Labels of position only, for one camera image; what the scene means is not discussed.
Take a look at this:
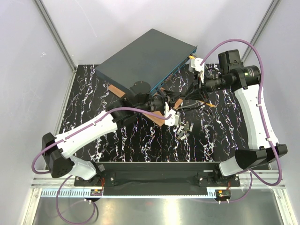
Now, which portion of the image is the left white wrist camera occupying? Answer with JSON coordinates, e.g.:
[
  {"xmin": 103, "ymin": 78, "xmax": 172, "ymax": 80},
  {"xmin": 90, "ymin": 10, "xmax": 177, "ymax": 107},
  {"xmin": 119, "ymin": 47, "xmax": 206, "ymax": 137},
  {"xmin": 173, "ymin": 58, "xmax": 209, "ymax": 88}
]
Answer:
[{"xmin": 164, "ymin": 102, "xmax": 179, "ymax": 127}]

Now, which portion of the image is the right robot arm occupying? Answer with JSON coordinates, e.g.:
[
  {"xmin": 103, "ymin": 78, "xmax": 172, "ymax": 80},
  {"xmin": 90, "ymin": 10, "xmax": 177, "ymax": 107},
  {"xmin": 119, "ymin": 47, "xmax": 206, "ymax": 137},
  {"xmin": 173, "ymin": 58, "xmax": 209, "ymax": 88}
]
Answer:
[{"xmin": 185, "ymin": 50, "xmax": 288, "ymax": 186}]

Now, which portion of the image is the wooden base board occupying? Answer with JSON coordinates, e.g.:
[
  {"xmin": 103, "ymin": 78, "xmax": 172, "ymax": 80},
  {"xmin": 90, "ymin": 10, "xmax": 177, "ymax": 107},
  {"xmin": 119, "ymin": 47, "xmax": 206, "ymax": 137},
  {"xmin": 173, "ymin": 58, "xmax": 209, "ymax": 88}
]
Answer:
[{"xmin": 108, "ymin": 84, "xmax": 184, "ymax": 128}]

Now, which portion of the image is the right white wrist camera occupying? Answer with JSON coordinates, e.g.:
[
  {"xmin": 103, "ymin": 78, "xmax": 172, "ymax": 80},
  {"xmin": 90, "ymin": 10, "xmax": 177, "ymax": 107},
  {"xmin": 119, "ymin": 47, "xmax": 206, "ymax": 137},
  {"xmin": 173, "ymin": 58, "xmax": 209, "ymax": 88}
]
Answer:
[{"xmin": 188, "ymin": 55, "xmax": 205, "ymax": 83}]

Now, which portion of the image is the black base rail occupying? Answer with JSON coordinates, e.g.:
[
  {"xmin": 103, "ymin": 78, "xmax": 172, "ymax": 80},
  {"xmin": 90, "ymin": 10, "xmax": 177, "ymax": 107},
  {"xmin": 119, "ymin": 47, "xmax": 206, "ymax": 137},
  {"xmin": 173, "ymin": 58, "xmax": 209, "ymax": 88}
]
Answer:
[{"xmin": 74, "ymin": 162, "xmax": 240, "ymax": 198}]

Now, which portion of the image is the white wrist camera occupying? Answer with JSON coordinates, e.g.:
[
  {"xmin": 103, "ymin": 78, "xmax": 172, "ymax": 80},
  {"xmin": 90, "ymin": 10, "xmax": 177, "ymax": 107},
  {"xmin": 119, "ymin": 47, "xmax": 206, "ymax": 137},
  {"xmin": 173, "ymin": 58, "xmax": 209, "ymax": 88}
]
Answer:
[
  {"xmin": 188, "ymin": 55, "xmax": 205, "ymax": 83},
  {"xmin": 164, "ymin": 102, "xmax": 179, "ymax": 127}
]

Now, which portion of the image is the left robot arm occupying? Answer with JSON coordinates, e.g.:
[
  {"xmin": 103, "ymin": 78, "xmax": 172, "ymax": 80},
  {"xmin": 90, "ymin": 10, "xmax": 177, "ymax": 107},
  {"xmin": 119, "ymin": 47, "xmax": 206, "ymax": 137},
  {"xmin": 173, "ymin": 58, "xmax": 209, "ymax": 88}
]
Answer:
[{"xmin": 42, "ymin": 81, "xmax": 180, "ymax": 186}]

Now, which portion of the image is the teal network switch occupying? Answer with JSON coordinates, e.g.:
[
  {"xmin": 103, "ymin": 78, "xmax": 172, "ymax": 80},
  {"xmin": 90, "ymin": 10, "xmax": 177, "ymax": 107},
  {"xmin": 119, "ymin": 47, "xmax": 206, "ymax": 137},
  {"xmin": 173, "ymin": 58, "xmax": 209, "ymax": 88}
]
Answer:
[{"xmin": 95, "ymin": 29, "xmax": 197, "ymax": 93}]

